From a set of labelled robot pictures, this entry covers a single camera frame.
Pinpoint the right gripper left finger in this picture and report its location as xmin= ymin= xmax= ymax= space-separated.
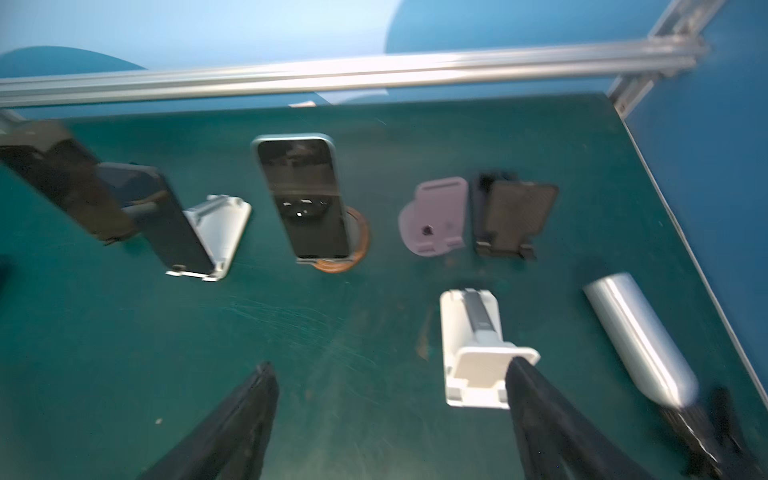
xmin=140 ymin=362 xmax=279 ymax=479

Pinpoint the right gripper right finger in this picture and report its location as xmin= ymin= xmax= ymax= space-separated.
xmin=505 ymin=357 xmax=652 ymax=479

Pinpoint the white phone stand front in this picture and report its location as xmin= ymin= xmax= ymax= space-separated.
xmin=440 ymin=289 xmax=541 ymax=410

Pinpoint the white phone stand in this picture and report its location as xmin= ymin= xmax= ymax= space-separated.
xmin=440 ymin=289 xmax=541 ymax=410
xmin=166 ymin=195 xmax=252 ymax=282

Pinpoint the small black phone stand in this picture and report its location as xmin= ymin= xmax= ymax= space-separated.
xmin=471 ymin=171 xmax=559 ymax=261

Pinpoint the purple round phone stand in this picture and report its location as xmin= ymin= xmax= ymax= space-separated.
xmin=398 ymin=177 xmax=469 ymax=257

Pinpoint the white phone stand rear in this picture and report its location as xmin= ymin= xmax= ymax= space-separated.
xmin=166 ymin=195 xmax=252 ymax=282

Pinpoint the round wooden phone stand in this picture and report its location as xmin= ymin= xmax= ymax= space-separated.
xmin=296 ymin=206 xmax=371 ymax=274

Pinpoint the black phone on rear stand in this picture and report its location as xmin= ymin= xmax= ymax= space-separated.
xmin=97 ymin=163 xmax=214 ymax=275

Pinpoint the phone on wooden stand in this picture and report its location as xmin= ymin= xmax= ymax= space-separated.
xmin=251 ymin=133 xmax=352 ymax=261

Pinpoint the silver screwdriver tool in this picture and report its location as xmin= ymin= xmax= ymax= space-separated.
xmin=583 ymin=271 xmax=763 ymax=480

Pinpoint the aluminium frame rail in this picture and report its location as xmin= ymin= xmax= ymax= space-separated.
xmin=1 ymin=1 xmax=723 ymax=114

